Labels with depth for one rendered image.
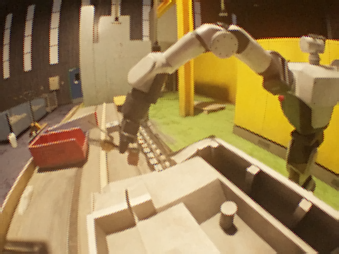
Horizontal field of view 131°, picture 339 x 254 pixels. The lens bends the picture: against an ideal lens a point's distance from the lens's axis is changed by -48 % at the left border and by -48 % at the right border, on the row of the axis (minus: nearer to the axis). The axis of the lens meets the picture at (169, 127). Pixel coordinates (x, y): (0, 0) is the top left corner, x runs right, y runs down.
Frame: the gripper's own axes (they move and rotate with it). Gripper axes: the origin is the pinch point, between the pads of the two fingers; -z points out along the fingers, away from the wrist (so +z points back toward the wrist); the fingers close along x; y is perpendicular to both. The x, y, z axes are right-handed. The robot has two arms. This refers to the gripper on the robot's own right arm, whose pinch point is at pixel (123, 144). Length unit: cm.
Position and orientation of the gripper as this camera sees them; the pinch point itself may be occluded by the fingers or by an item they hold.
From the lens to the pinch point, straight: 52.6
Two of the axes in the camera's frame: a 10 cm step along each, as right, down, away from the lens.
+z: 3.7, -9.2, -1.6
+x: 4.0, 3.1, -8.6
